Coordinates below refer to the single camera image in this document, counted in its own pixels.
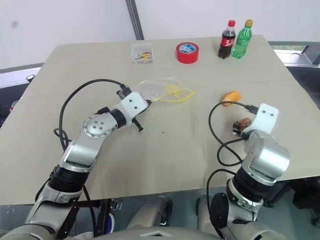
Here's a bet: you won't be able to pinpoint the red tape roll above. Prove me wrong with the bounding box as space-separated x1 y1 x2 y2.
175 41 200 65

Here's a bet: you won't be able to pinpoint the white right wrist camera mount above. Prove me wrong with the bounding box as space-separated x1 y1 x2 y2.
243 102 280 138

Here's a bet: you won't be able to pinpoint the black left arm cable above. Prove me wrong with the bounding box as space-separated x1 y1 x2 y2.
53 79 132 151

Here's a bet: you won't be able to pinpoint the green bottle yellow cap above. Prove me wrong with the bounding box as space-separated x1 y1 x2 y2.
231 19 254 60

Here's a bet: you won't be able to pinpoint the clear plastic box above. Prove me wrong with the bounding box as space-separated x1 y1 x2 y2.
131 42 154 65

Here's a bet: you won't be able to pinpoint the clear plastic zip bag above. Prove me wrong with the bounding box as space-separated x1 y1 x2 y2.
129 76 197 104

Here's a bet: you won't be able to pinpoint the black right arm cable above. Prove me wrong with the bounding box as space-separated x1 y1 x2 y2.
206 101 259 238

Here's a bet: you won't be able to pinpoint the grey metal pole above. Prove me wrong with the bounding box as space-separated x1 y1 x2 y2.
124 0 146 41

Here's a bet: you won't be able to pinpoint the brown round snack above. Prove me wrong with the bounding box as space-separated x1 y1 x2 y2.
236 116 252 132

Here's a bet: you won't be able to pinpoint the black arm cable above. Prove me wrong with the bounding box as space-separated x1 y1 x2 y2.
206 101 259 238
53 79 132 151

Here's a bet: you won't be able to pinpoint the black office chair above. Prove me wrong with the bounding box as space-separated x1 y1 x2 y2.
264 176 320 227

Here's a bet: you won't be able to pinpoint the black metal table frame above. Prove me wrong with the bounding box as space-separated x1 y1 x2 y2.
56 198 119 238

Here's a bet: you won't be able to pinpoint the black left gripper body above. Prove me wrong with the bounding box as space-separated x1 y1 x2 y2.
131 99 152 123

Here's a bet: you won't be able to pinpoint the orange round snack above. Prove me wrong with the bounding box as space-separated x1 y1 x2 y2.
219 90 243 108

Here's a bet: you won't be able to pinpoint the grey rounded robot leg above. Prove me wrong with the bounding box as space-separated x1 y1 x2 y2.
125 196 174 230
196 194 214 232

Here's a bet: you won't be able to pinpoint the cola bottle red cap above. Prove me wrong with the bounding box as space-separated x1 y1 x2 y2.
217 19 237 60

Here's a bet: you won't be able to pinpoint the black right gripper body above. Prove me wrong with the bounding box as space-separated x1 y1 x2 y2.
232 120 245 138

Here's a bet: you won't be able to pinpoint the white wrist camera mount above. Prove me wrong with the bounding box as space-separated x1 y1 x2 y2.
243 102 280 138
116 91 148 128

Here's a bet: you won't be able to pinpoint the silver robot torso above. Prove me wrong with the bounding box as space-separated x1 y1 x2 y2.
0 222 292 240

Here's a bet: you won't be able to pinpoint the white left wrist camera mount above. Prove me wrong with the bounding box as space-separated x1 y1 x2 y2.
116 91 148 128

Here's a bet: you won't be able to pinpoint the small colourful pieces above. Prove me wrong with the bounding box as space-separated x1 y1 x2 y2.
133 51 153 62

